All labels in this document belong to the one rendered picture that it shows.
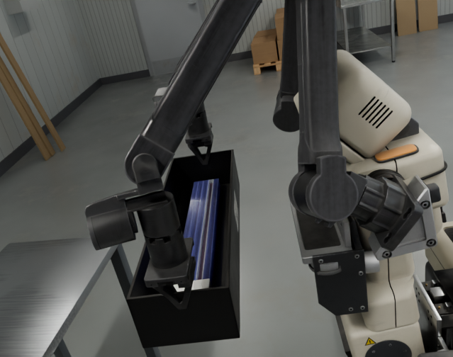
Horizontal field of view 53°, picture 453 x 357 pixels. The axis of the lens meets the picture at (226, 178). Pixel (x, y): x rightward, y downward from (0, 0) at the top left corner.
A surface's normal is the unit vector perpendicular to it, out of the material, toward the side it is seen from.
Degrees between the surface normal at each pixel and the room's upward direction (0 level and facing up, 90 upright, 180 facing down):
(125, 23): 90
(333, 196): 69
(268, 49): 90
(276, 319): 0
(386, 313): 90
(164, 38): 90
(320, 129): 64
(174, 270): 1
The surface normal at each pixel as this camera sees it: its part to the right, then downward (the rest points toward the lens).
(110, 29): -0.05, 0.45
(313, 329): -0.18, -0.88
